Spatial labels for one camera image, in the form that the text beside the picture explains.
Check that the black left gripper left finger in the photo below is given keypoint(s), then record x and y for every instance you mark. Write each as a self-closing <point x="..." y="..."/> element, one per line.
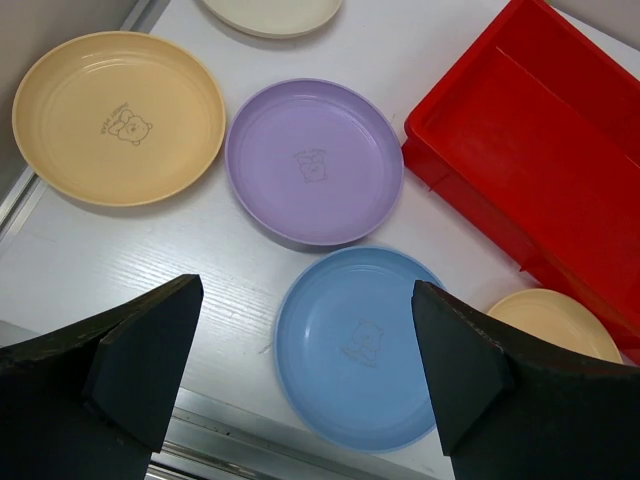
<point x="93" y="400"/>

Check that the red plastic bin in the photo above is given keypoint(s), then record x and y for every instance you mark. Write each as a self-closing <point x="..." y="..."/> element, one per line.
<point x="533" y="136"/>

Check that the purple plate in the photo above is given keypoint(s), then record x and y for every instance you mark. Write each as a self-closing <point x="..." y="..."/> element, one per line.
<point x="314" y="162"/>

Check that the cream white plate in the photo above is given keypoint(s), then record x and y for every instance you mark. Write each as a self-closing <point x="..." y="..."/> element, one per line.
<point x="275" y="19"/>

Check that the yellow plate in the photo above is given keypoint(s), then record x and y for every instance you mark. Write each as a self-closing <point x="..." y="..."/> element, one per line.
<point x="119" y="119"/>
<point x="557" y="319"/>

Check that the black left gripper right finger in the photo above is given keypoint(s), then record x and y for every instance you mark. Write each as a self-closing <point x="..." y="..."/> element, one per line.
<point x="511" y="406"/>

